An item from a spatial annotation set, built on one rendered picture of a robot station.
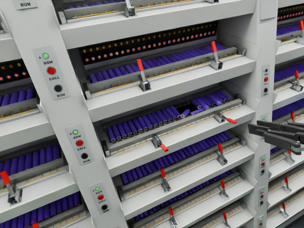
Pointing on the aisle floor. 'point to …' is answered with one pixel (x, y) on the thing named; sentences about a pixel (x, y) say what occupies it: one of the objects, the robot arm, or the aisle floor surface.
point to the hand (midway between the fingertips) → (263, 128)
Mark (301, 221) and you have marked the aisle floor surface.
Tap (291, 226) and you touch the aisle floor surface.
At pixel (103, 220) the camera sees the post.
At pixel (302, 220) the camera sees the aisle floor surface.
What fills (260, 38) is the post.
